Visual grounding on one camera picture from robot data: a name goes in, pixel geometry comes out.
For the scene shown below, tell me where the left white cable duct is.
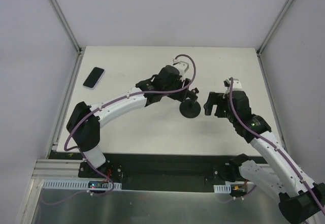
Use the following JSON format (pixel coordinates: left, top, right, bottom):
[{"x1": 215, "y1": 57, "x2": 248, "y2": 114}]
[{"x1": 43, "y1": 180, "x2": 122, "y2": 191}]

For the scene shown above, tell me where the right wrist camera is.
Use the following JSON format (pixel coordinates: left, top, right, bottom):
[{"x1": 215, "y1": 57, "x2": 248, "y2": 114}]
[{"x1": 224, "y1": 78, "x2": 243, "y2": 94}]

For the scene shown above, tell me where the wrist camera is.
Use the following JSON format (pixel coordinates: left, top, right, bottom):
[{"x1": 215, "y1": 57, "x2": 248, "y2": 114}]
[
  {"x1": 173, "y1": 59, "x2": 189, "y2": 76},
  {"x1": 224, "y1": 78, "x2": 243, "y2": 94}
]

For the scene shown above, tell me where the left aluminium frame post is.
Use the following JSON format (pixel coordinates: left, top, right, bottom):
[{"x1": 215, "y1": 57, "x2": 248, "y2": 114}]
[{"x1": 48, "y1": 0, "x2": 82, "y2": 54}]

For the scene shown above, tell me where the black phone stand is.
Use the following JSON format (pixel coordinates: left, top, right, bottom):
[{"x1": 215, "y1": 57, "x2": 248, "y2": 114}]
[{"x1": 179, "y1": 99, "x2": 201, "y2": 119}]

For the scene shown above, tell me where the aluminium frame post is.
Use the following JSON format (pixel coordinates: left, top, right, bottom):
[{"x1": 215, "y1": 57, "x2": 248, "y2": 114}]
[
  {"x1": 256, "y1": 0, "x2": 296, "y2": 57},
  {"x1": 48, "y1": 0, "x2": 82, "y2": 54}
]

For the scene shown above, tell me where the white cable duct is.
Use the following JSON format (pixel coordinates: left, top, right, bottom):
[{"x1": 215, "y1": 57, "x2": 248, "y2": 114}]
[
  {"x1": 213, "y1": 184, "x2": 232, "y2": 194},
  {"x1": 43, "y1": 180, "x2": 122, "y2": 191}
]

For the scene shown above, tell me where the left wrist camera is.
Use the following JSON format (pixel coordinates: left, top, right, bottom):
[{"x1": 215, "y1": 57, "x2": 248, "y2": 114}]
[{"x1": 173, "y1": 59, "x2": 189, "y2": 76}]

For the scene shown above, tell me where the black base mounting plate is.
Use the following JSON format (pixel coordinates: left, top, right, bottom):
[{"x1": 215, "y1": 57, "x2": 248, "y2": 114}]
[{"x1": 49, "y1": 151, "x2": 257, "y2": 191}]

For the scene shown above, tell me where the purple smartphone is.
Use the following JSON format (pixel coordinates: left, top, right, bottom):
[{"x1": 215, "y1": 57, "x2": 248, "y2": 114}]
[{"x1": 82, "y1": 67, "x2": 105, "y2": 89}]

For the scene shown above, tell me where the right aluminium frame post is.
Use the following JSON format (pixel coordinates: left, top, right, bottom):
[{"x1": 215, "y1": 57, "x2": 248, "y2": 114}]
[{"x1": 256, "y1": 0, "x2": 296, "y2": 57}]

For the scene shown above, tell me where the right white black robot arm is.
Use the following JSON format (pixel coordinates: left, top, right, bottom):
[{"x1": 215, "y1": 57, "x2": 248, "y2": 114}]
[{"x1": 204, "y1": 91, "x2": 324, "y2": 223}]

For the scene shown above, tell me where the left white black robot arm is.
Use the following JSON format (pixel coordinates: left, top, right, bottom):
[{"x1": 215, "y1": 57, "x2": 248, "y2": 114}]
[{"x1": 66, "y1": 62, "x2": 201, "y2": 178}]

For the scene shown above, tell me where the right white cable duct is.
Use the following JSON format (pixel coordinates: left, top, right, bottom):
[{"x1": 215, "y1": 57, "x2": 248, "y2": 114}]
[{"x1": 213, "y1": 184, "x2": 232, "y2": 194}]

